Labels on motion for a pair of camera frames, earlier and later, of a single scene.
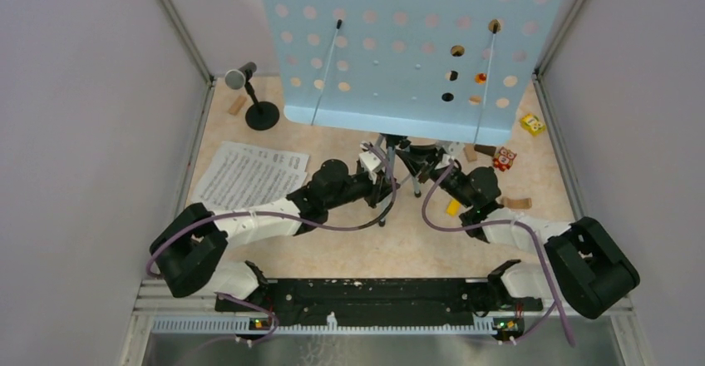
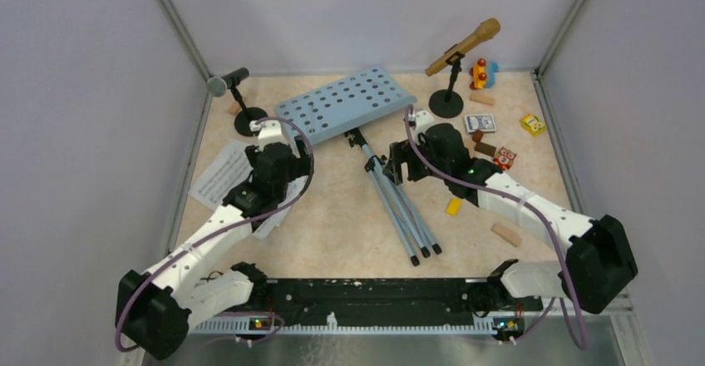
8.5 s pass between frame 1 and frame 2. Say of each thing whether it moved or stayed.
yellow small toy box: stayed
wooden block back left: stayed
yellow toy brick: stayed
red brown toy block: stayed
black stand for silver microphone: moved
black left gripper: moved
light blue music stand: moved
